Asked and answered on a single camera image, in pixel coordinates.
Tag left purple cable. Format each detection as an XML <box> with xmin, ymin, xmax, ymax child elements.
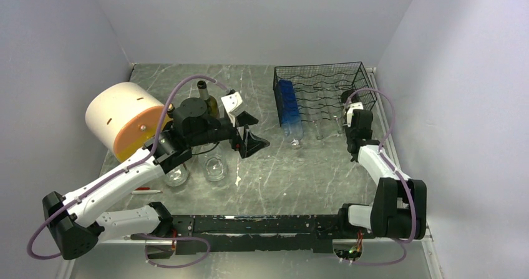
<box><xmin>26</xmin><ymin>75</ymin><xmax>232</xmax><ymax>262</ymax></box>

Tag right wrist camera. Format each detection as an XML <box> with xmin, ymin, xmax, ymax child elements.
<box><xmin>345</xmin><ymin>102</ymin><xmax>364</xmax><ymax>127</ymax></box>

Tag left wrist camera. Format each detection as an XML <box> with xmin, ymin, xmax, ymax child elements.
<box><xmin>221</xmin><ymin>91</ymin><xmax>245</xmax><ymax>125</ymax></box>

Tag black wire wine rack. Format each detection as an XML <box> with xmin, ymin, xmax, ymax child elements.
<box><xmin>273</xmin><ymin>62</ymin><xmax>377</xmax><ymax>125</ymax></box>

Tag clear slim glass bottle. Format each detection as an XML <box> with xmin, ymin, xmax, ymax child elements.
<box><xmin>333</xmin><ymin>111</ymin><xmax>343</xmax><ymax>135</ymax></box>

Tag clear round bottle white cap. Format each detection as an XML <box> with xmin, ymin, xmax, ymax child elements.
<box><xmin>163</xmin><ymin>163</ymin><xmax>189</xmax><ymax>187</ymax></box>

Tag white and orange drum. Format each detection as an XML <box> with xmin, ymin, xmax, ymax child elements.
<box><xmin>85</xmin><ymin>82</ymin><xmax>164</xmax><ymax>162</ymax></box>

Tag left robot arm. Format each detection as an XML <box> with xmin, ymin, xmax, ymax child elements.
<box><xmin>42</xmin><ymin>94</ymin><xmax>269</xmax><ymax>260</ymax></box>

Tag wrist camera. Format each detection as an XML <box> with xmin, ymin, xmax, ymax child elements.
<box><xmin>221</xmin><ymin>91</ymin><xmax>245</xmax><ymax>125</ymax></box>
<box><xmin>345</xmin><ymin>102</ymin><xmax>364</xmax><ymax>127</ymax></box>

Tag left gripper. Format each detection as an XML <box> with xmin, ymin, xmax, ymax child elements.
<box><xmin>188</xmin><ymin>110</ymin><xmax>270</xmax><ymax>158</ymax></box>

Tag dark green wine bottle front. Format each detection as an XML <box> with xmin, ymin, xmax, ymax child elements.
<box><xmin>340</xmin><ymin>89</ymin><xmax>359</xmax><ymax>104</ymax></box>

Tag small clear glass bottle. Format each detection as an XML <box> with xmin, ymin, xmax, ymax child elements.
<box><xmin>313</xmin><ymin>99</ymin><xmax>324</xmax><ymax>140</ymax></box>

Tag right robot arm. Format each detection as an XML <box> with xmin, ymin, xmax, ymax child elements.
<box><xmin>336</xmin><ymin>109</ymin><xmax>427</xmax><ymax>242</ymax></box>

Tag dark green wine bottle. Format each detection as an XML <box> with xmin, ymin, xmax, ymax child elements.
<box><xmin>197</xmin><ymin>80</ymin><xmax>220</xmax><ymax>119</ymax></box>
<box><xmin>340</xmin><ymin>89</ymin><xmax>359</xmax><ymax>104</ymax></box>

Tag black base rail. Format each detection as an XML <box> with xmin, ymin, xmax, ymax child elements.
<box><xmin>152</xmin><ymin>214</ymin><xmax>368</xmax><ymax>255</ymax></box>

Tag white pen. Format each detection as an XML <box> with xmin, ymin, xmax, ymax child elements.
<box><xmin>131</xmin><ymin>190</ymin><xmax>163</xmax><ymax>195</ymax></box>

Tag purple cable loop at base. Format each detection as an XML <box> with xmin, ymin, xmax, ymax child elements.
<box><xmin>144</xmin><ymin>232</ymin><xmax>211</xmax><ymax>269</ymax></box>

